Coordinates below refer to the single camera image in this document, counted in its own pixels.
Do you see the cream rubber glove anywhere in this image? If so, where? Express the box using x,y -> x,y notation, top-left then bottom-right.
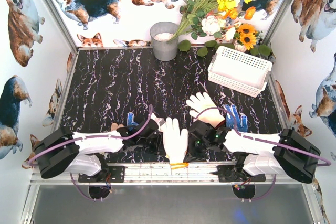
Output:
111,123 -> 124,131
186,92 -> 225,128

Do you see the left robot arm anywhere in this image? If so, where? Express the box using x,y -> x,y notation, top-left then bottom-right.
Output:
27,119 -> 166,179

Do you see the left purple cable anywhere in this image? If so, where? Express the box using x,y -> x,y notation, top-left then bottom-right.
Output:
28,104 -> 154,168

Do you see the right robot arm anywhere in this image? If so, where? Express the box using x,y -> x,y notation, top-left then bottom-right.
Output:
187,121 -> 321,184

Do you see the artificial flower bouquet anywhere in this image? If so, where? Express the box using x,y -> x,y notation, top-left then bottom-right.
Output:
169,0 -> 272,56

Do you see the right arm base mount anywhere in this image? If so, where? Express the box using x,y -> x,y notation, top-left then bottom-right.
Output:
211,165 -> 250,182

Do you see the white plastic storage basket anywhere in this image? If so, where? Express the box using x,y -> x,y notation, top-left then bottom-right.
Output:
208,46 -> 272,98

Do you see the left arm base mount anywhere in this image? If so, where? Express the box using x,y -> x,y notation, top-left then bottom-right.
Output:
78,165 -> 125,183

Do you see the aluminium front rail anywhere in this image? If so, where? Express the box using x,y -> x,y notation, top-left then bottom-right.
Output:
30,162 -> 313,186

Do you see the grey metal bucket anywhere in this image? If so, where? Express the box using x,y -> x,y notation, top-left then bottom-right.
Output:
150,22 -> 179,61

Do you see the blue dotted glove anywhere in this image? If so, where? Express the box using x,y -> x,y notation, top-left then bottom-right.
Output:
127,112 -> 139,127
224,104 -> 248,132

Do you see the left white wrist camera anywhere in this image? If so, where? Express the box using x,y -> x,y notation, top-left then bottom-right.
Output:
150,113 -> 165,131

